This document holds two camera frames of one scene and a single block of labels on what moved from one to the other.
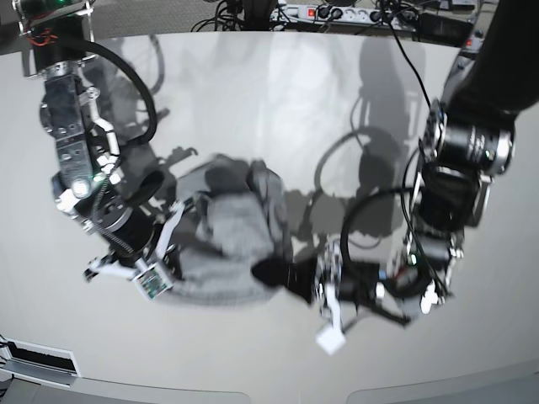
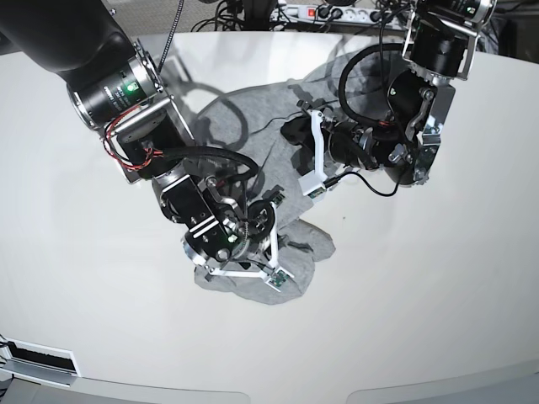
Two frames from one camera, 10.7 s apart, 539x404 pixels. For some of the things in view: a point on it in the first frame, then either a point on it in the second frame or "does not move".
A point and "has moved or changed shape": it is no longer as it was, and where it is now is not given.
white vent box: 40,364 does not move
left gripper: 337,279 to 349,145
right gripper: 131,235 to 259,223
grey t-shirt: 235,218 has moved or changed shape
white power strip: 361,16 does not move
